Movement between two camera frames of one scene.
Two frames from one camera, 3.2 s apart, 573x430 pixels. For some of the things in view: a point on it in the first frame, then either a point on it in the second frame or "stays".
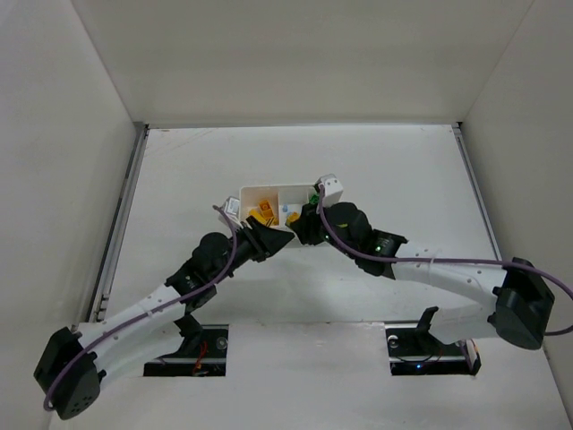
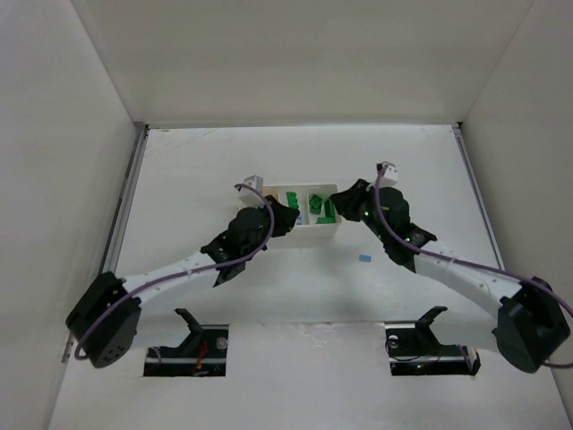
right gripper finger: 309,226 → 359,204
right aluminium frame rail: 475,184 stays
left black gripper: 254,239 → 282,215
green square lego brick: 314,199 stays
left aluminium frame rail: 100,301 stays
